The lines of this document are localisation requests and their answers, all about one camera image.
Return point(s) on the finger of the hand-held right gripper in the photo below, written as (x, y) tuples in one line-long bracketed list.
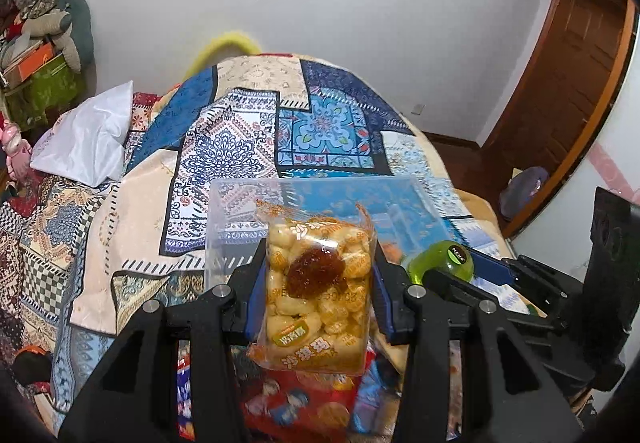
[(542, 280), (452, 285)]

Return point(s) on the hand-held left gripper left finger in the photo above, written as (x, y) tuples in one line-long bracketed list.
[(258, 295)]

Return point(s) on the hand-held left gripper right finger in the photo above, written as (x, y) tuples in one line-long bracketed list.
[(384, 305)]

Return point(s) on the blue packet with white label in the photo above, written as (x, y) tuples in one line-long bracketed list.
[(492, 273)]

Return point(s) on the yellow pastry snack packet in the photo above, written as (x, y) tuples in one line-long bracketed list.
[(315, 295)]

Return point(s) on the clear plastic container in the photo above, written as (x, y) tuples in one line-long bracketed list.
[(235, 213)]

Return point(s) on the green jelly cup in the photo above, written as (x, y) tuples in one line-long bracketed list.
[(440, 260)]

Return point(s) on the purple bag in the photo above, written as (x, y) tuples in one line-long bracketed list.
[(522, 190)]

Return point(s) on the red cartoon snack packet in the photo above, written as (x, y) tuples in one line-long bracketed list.
[(295, 400)]

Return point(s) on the red and blue snack packet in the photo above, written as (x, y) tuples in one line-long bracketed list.
[(184, 393)]

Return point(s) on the patchwork printed blanket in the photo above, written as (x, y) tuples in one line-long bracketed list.
[(225, 133)]

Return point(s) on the brown wooden door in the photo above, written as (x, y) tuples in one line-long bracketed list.
[(560, 88)]

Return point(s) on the white pillow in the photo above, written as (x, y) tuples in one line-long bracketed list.
[(87, 140)]

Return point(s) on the yellow fuzzy hoop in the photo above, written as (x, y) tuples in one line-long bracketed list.
[(220, 48)]

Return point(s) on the pink plush toy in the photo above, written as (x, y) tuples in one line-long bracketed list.
[(15, 148)]

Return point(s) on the green shopping bag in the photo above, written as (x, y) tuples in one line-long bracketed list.
[(42, 93)]

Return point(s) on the orange box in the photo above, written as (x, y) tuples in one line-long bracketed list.
[(31, 60)]

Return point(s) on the grey plush toy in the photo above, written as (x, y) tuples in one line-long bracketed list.
[(55, 25)]

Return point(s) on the white wall socket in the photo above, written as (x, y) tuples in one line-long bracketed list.
[(416, 109)]

